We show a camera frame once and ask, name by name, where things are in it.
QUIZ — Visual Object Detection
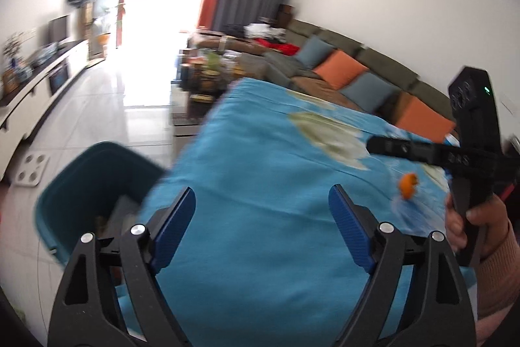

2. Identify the narrow orange curtain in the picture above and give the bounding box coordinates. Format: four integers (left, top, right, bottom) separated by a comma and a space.
115, 0, 128, 49

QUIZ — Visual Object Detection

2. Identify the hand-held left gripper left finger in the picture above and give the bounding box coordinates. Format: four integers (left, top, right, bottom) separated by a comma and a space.
46, 185, 198, 347

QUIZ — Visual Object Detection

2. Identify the large leaf plant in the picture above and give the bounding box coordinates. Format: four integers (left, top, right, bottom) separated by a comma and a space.
95, 0, 123, 35

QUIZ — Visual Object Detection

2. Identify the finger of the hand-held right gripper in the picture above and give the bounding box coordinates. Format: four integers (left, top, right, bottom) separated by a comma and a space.
365, 135, 446, 169

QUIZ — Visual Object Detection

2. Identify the olive sofa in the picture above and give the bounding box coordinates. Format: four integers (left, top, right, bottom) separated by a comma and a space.
190, 18, 464, 141

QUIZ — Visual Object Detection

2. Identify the white bathroom scale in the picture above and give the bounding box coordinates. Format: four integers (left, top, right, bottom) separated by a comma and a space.
11, 153, 50, 188

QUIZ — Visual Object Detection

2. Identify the cluster of jars and packets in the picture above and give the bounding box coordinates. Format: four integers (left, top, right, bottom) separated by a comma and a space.
178, 46, 245, 96

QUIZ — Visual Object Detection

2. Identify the person's right forearm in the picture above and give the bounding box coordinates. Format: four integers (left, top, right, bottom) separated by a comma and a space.
472, 223, 520, 347

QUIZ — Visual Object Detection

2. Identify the blue printed blanket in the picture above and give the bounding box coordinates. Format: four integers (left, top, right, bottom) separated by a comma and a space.
115, 77, 481, 347

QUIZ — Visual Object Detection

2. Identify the blue and white ceramic pot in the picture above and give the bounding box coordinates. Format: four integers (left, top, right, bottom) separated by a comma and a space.
12, 58, 32, 78

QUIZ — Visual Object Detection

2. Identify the red cloth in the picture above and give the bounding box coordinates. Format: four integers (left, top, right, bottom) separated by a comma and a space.
259, 40, 302, 57

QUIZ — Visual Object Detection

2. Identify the orange peel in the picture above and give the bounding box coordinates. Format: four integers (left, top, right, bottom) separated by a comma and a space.
396, 172, 420, 202

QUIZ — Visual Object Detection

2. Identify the white cloth pile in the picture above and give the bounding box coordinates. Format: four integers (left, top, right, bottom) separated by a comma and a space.
243, 21, 286, 39

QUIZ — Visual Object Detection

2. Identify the person's right hand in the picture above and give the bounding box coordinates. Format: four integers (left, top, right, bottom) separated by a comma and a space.
445, 193, 514, 262

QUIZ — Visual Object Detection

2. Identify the green plant in blue vase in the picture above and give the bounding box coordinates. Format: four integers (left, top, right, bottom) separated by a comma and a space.
2, 32, 32, 65

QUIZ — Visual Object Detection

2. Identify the brown picture frame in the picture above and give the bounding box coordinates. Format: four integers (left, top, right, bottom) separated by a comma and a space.
2, 68, 20, 94

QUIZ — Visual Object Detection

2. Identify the large orange cushion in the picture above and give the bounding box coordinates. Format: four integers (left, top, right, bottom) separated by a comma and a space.
394, 99, 458, 145

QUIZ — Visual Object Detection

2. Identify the large blue grey cushion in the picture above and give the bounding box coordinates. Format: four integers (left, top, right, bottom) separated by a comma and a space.
339, 71, 401, 113

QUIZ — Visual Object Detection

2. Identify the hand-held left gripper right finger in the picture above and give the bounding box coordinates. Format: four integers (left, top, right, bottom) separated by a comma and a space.
327, 183, 477, 347

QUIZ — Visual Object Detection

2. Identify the brown cardboard box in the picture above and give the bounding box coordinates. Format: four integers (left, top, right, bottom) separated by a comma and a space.
278, 3, 296, 27

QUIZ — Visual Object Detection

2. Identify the small orange cushion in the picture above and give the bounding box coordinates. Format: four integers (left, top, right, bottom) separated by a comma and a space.
312, 50, 369, 90

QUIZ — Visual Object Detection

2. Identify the small blue grey cushion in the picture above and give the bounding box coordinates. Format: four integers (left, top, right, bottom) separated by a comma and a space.
293, 35, 339, 70

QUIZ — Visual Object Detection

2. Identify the brown throw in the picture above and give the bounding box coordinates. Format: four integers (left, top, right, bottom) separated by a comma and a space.
194, 35, 266, 56

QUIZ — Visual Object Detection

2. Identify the coffee table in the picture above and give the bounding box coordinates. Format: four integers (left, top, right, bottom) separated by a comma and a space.
168, 58, 228, 139

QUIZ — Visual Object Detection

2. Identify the white tv cabinet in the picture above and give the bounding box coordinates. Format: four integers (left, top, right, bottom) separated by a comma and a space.
0, 37, 93, 178

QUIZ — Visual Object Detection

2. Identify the teal plastic bin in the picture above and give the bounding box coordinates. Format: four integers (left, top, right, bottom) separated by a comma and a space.
34, 140, 172, 267

